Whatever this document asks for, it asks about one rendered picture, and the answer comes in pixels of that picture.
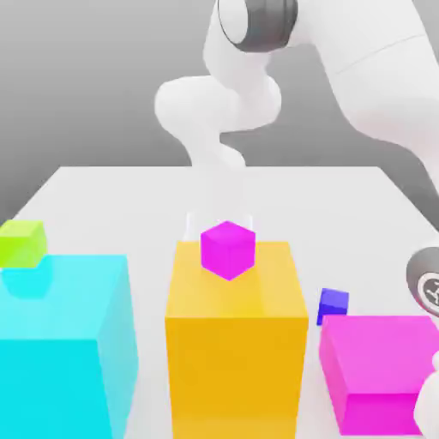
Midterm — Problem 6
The small magenta cube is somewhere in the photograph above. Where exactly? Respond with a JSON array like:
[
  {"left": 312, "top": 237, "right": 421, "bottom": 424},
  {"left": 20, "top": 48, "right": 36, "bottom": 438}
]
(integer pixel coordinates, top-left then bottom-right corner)
[{"left": 200, "top": 219, "right": 257, "bottom": 282}]

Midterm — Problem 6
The small blue cube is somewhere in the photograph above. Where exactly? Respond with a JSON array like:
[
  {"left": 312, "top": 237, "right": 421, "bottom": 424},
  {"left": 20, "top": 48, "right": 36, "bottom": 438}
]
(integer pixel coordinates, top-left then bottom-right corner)
[{"left": 316, "top": 287, "right": 350, "bottom": 327}]

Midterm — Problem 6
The small lime green cube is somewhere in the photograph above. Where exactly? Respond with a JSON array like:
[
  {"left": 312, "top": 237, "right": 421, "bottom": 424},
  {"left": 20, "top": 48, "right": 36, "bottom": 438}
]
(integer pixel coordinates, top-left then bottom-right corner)
[{"left": 0, "top": 219, "right": 48, "bottom": 269}]

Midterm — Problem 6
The large orange box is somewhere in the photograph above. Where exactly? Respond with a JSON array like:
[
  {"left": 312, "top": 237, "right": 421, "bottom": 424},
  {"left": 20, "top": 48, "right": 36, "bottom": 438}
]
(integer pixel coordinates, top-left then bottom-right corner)
[{"left": 164, "top": 240, "right": 310, "bottom": 439}]

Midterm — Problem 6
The large cyan box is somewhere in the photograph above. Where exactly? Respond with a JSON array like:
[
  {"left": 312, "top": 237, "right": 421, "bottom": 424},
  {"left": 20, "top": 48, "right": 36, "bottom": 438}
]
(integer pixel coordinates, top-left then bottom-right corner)
[{"left": 0, "top": 254, "right": 140, "bottom": 439}]

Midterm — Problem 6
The large magenta box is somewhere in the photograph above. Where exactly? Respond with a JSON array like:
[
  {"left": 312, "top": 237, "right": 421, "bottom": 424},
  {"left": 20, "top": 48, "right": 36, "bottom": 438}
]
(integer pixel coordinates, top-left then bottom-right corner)
[{"left": 318, "top": 314, "right": 439, "bottom": 437}]

